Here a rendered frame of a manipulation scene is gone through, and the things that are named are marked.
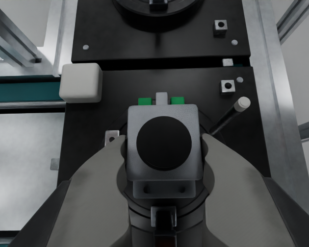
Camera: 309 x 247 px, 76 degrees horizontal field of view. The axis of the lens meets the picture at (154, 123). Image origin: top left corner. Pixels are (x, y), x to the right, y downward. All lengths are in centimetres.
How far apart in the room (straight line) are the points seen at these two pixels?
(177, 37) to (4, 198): 32
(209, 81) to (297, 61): 25
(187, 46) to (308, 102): 26
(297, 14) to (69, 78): 32
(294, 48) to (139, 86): 33
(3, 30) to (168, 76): 20
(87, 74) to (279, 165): 25
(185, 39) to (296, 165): 21
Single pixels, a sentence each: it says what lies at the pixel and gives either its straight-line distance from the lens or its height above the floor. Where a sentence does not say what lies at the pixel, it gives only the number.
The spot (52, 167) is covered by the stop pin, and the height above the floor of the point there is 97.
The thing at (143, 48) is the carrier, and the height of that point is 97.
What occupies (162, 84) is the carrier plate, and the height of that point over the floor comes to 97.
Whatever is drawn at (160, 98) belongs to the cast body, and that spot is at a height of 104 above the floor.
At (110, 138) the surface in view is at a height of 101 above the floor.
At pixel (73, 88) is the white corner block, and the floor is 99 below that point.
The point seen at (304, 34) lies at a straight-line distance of 52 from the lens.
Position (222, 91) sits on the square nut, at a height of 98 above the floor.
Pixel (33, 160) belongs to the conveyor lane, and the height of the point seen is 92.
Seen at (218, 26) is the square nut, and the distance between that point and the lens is 30.
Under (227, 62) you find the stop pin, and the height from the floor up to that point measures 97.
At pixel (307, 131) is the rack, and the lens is 33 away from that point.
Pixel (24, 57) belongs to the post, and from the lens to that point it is 32.
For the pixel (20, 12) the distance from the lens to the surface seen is 57.
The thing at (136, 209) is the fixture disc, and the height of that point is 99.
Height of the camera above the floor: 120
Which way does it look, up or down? 74 degrees down
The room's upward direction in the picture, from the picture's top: 7 degrees counter-clockwise
